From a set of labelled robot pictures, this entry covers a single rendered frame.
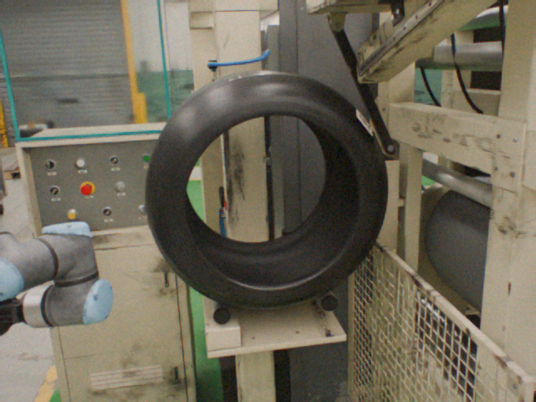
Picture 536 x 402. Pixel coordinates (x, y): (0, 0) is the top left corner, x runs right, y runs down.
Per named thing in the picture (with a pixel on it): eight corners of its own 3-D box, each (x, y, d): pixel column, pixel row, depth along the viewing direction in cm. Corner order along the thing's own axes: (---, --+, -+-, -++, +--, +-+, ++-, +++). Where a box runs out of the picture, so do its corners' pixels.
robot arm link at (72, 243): (52, 230, 93) (66, 292, 95) (97, 216, 103) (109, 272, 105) (21, 232, 97) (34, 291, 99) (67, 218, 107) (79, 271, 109)
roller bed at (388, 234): (335, 234, 176) (335, 152, 168) (374, 229, 178) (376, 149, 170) (353, 254, 157) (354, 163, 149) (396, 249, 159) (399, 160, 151)
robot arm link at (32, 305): (62, 280, 109) (69, 322, 110) (43, 282, 110) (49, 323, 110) (37, 290, 100) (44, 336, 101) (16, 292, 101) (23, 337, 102)
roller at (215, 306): (208, 270, 155) (206, 256, 154) (221, 268, 156) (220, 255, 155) (213, 326, 122) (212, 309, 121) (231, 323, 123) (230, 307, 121)
